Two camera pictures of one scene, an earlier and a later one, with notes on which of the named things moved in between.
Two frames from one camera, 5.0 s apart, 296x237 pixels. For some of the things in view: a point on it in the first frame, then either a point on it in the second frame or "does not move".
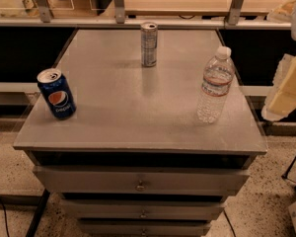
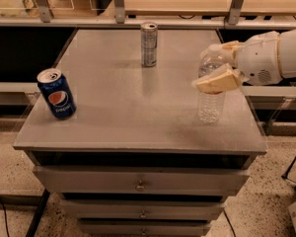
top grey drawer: (141, 181) does not move
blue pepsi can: (56, 92) does not move
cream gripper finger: (288, 88) → (221, 79)
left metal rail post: (43, 6) does not move
